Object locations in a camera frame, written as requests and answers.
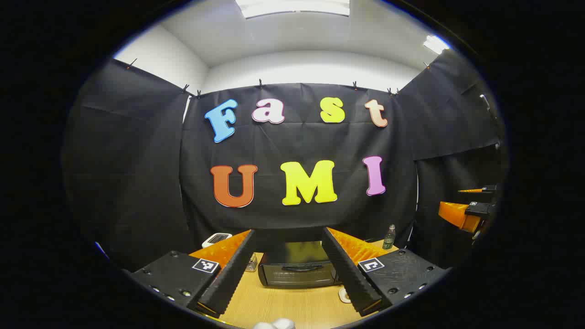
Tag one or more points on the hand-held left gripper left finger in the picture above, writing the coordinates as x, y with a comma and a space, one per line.
233, 274

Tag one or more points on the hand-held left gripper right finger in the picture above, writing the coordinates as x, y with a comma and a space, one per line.
347, 274

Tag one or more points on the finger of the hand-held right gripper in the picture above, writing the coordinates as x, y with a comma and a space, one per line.
480, 189
457, 215

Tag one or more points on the black electric oven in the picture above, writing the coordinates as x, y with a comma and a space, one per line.
297, 272

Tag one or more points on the white square plate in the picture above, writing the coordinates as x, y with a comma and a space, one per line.
343, 296

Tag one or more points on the white toaster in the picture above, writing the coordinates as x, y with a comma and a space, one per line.
218, 238

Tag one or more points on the clear plastic water bottle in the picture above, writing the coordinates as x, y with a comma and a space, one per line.
389, 238

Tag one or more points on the ceiling light panel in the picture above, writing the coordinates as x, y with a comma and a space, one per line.
292, 7
435, 44

